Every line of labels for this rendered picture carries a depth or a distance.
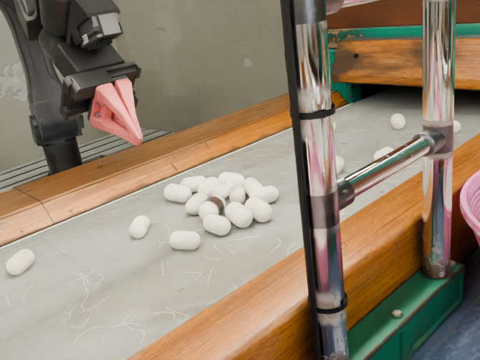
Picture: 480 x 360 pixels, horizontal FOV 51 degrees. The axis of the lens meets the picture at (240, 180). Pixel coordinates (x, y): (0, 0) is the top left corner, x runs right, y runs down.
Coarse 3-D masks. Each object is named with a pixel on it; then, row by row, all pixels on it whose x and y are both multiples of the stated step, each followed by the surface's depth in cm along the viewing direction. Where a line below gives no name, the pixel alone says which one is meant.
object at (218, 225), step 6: (210, 216) 51; (216, 216) 51; (222, 216) 51; (204, 222) 51; (210, 222) 51; (216, 222) 50; (222, 222) 50; (228, 222) 50; (204, 228) 52; (210, 228) 51; (216, 228) 50; (222, 228) 50; (228, 228) 50; (222, 234) 51
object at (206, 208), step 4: (216, 196) 55; (220, 196) 55; (224, 200) 56; (204, 204) 54; (208, 204) 54; (212, 204) 54; (224, 204) 55; (200, 208) 54; (204, 208) 53; (208, 208) 53; (212, 208) 54; (216, 208) 54; (224, 208) 55; (200, 212) 54; (204, 212) 53; (208, 212) 53; (212, 212) 53; (216, 212) 54; (200, 216) 54; (204, 216) 54
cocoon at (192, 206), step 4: (192, 196) 57; (196, 196) 57; (200, 196) 57; (204, 196) 57; (188, 200) 56; (192, 200) 56; (196, 200) 56; (200, 200) 56; (204, 200) 57; (188, 204) 56; (192, 204) 56; (196, 204) 56; (200, 204) 56; (188, 208) 56; (192, 208) 56; (196, 208) 56; (188, 212) 56; (192, 212) 56; (196, 212) 56
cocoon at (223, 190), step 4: (224, 184) 59; (228, 184) 59; (232, 184) 60; (216, 188) 59; (220, 188) 59; (224, 188) 59; (228, 188) 59; (216, 192) 58; (220, 192) 58; (224, 192) 59; (228, 192) 59; (224, 196) 59; (228, 196) 60
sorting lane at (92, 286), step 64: (384, 128) 78; (192, 192) 63; (384, 192) 56; (0, 256) 53; (64, 256) 51; (128, 256) 50; (192, 256) 48; (256, 256) 46; (0, 320) 42; (64, 320) 41; (128, 320) 40
